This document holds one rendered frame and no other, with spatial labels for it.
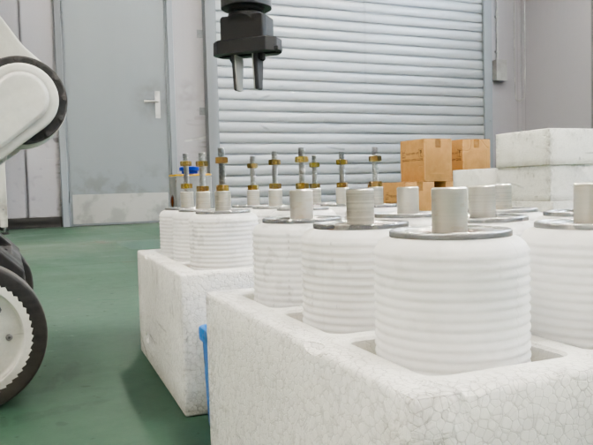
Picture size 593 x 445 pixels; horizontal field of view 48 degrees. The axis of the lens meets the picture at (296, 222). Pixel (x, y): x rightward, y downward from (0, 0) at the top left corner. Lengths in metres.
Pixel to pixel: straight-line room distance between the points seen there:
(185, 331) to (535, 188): 2.92
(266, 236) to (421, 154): 4.24
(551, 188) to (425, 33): 4.09
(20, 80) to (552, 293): 0.90
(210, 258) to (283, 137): 5.58
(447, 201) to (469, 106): 7.18
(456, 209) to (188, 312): 0.50
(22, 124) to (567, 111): 6.84
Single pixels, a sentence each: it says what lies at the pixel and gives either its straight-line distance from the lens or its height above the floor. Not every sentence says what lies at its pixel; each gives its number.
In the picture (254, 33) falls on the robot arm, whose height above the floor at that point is 0.54.
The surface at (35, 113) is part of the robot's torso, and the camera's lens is 1.15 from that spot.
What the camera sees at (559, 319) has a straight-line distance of 0.48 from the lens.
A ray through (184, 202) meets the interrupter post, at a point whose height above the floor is 0.26.
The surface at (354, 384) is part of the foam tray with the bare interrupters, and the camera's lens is 0.40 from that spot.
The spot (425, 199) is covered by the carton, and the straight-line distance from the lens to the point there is 4.79.
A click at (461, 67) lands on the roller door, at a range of 7.57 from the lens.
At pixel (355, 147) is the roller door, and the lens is 6.77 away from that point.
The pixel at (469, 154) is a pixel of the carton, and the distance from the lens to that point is 5.05.
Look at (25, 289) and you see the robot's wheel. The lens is 0.96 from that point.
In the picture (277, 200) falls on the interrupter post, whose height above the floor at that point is 0.26.
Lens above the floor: 0.28
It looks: 3 degrees down
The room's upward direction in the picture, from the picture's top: 2 degrees counter-clockwise
